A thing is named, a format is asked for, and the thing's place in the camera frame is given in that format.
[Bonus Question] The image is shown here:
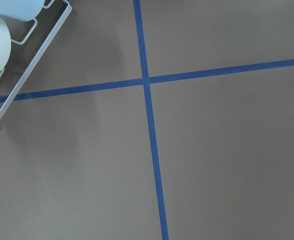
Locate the light blue cup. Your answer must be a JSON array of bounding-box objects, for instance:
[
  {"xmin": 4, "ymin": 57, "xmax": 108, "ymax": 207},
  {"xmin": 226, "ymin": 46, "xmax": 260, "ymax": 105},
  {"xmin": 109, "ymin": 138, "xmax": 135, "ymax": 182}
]
[{"xmin": 0, "ymin": 0, "xmax": 45, "ymax": 22}]

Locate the blue tape line lengthwise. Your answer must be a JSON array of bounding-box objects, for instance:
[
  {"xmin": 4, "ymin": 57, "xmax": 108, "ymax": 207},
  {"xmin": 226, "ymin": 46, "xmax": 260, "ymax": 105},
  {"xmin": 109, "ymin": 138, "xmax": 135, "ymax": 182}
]
[{"xmin": 133, "ymin": 0, "xmax": 169, "ymax": 240}]

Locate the blue tape line crosswise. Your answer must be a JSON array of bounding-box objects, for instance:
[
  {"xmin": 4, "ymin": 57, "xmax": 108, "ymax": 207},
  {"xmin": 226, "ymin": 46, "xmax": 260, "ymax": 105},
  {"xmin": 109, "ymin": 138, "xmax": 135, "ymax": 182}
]
[{"xmin": 14, "ymin": 59, "xmax": 294, "ymax": 101}]

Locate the white wire cup rack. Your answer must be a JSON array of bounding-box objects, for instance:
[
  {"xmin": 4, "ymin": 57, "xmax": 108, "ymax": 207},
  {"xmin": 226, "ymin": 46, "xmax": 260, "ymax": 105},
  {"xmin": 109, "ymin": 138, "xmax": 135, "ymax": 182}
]
[{"xmin": 0, "ymin": 0, "xmax": 72, "ymax": 120}]

